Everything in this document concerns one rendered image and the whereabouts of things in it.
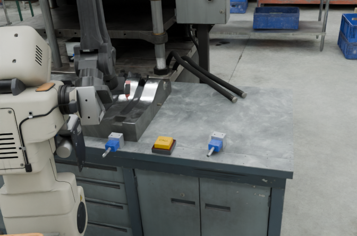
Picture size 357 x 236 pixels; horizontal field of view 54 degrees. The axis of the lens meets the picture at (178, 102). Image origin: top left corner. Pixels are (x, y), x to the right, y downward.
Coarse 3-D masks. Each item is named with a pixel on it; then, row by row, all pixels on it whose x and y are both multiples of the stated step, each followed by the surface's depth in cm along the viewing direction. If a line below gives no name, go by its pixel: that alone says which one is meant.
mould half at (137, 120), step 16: (128, 80) 172; (160, 80) 170; (144, 96) 164; (160, 96) 172; (112, 112) 152; (144, 112) 152; (96, 128) 149; (112, 128) 147; (128, 128) 145; (144, 128) 154
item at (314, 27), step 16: (320, 0) 487; (320, 16) 496; (224, 32) 481; (240, 32) 475; (256, 32) 470; (272, 32) 466; (288, 32) 461; (304, 32) 456; (320, 32) 450; (320, 48) 460
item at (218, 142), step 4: (216, 132) 140; (212, 136) 138; (216, 136) 137; (220, 136) 137; (224, 136) 137; (212, 140) 137; (216, 140) 137; (220, 140) 137; (224, 140) 138; (208, 144) 135; (212, 144) 135; (216, 144) 135; (220, 144) 136; (224, 144) 139; (208, 148) 136; (212, 148) 134; (216, 148) 134; (220, 148) 137; (208, 152) 132; (208, 156) 131
